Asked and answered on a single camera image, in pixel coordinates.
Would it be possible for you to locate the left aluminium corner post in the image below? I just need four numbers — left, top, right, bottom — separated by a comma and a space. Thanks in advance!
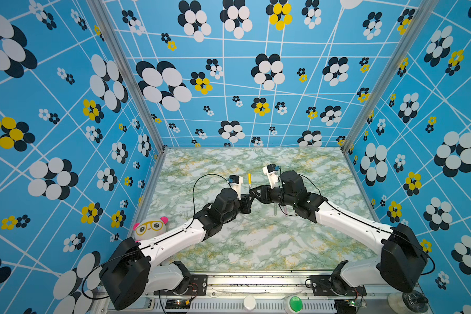
87, 0, 165, 155

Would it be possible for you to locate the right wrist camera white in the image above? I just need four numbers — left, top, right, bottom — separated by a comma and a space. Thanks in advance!
262, 164, 279, 188

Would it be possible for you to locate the white push button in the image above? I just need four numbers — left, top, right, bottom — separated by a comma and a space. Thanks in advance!
243, 295, 256, 311

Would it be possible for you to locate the aluminium corner post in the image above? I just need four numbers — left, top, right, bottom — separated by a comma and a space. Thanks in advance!
87, 0, 165, 155
341, 0, 439, 155

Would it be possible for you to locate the right aluminium corner post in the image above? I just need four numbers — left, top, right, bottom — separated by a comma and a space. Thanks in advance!
341, 0, 439, 155

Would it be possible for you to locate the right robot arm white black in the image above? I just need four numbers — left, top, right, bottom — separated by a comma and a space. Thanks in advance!
249, 171, 429, 295

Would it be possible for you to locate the tape roll spool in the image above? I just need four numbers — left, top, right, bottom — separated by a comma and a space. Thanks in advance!
387, 290, 429, 314

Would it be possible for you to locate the green push button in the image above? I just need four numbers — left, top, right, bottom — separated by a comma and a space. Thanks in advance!
283, 296, 304, 314

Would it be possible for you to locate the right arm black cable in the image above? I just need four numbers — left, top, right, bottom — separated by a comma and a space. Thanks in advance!
278, 173, 436, 276

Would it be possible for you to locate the plush toy pink green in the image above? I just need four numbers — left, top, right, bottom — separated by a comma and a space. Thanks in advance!
132, 216, 169, 242

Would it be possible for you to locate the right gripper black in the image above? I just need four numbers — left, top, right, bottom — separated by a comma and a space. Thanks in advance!
249, 184, 296, 209

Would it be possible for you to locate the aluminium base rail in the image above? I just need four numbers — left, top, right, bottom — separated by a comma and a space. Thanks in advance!
89, 270, 433, 314

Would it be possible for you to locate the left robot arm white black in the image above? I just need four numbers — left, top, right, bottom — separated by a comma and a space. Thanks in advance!
99, 188, 255, 310

